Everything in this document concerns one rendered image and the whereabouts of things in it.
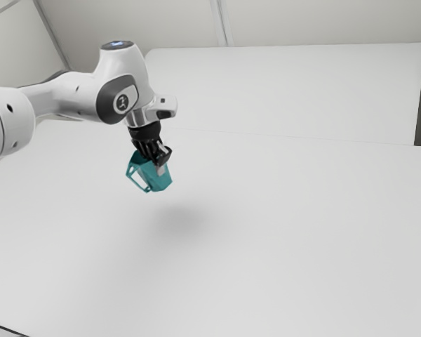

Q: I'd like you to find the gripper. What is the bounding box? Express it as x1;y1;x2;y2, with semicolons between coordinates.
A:
127;121;173;177

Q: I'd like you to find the teal faceted mug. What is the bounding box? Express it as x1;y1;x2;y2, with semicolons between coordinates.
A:
125;150;173;194

